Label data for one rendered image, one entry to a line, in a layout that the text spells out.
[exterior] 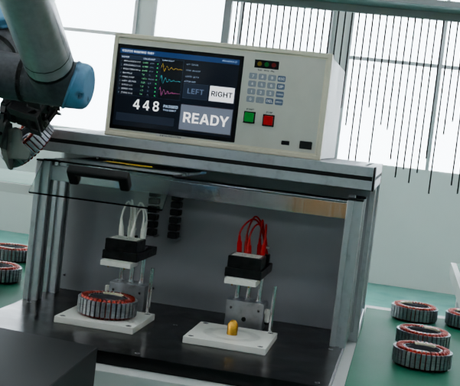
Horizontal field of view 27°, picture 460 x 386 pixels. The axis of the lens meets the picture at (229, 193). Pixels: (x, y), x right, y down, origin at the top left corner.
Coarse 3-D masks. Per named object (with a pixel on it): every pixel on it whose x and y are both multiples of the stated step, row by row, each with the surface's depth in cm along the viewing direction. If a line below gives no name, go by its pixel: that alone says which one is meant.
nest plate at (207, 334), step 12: (204, 324) 182; (216, 324) 183; (192, 336) 170; (204, 336) 172; (216, 336) 173; (228, 336) 174; (240, 336) 175; (252, 336) 176; (264, 336) 178; (276, 336) 181; (228, 348) 169; (240, 348) 168; (252, 348) 168; (264, 348) 168
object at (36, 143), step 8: (24, 128) 186; (48, 128) 181; (24, 136) 184; (32, 136) 178; (40, 136) 180; (48, 136) 180; (24, 144) 178; (32, 144) 178; (40, 144) 179; (32, 152) 179; (16, 160) 180; (24, 160) 179
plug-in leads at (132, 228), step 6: (132, 210) 196; (138, 210) 196; (144, 210) 194; (132, 216) 196; (144, 216) 192; (120, 222) 192; (132, 222) 196; (144, 222) 192; (120, 228) 192; (132, 228) 191; (144, 228) 191; (120, 234) 192; (132, 234) 191; (144, 234) 191
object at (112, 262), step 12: (108, 240) 184; (120, 240) 184; (132, 240) 184; (144, 240) 188; (108, 252) 184; (120, 252) 184; (132, 252) 184; (144, 252) 188; (108, 264) 182; (120, 264) 182; (132, 264) 183; (144, 264) 193; (120, 276) 194; (132, 276) 194; (144, 276) 194
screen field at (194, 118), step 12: (192, 108) 189; (204, 108) 188; (216, 108) 188; (180, 120) 189; (192, 120) 189; (204, 120) 188; (216, 120) 188; (228, 120) 187; (216, 132) 188; (228, 132) 188
